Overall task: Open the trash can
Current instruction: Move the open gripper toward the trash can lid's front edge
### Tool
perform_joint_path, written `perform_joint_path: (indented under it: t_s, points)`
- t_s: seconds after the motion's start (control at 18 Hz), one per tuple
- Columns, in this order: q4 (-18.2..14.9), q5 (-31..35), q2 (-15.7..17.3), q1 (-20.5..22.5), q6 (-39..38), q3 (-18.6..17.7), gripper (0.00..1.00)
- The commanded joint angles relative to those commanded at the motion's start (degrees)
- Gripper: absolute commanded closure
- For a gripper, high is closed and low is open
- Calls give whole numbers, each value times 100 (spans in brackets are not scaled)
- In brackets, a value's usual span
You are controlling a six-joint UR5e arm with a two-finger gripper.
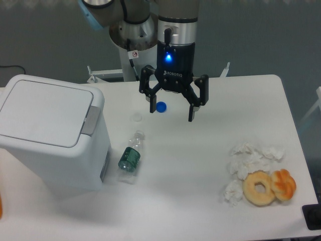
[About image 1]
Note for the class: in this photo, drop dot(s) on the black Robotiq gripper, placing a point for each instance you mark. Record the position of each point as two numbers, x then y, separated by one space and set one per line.
175 67

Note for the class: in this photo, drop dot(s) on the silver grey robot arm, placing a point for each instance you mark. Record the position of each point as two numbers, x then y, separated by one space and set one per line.
133 26

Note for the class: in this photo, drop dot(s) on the white trash can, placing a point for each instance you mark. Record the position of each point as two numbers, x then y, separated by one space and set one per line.
56 129

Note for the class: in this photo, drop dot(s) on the blue bottle cap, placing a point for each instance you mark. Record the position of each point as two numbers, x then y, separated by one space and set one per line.
161 106

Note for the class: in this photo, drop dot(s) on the clear plastic lid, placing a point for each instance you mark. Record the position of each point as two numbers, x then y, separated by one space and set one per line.
136 117

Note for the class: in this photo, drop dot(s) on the clear plastic bottle green label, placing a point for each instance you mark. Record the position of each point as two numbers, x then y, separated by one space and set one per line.
129 162

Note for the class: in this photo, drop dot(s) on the crumpled white tissue upper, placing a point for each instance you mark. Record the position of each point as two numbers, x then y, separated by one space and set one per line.
248 158

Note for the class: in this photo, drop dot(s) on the crumpled white tissue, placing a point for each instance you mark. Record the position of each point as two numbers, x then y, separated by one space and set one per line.
248 158
233 193

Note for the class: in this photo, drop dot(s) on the crumpled white tissue lower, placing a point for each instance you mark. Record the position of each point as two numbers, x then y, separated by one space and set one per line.
233 193

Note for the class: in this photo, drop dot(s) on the glazed twisted bun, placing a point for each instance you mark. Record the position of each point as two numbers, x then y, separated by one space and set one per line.
283 184

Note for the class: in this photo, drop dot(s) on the black device table corner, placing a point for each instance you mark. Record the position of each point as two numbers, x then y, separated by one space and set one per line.
311 215

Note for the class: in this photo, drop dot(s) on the orange object left edge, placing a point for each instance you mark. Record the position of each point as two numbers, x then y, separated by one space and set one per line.
1 207

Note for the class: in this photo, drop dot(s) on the ring doughnut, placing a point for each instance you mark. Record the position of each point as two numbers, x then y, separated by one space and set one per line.
257 188

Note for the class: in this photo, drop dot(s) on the white frame right edge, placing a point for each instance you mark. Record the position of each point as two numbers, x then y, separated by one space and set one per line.
310 117

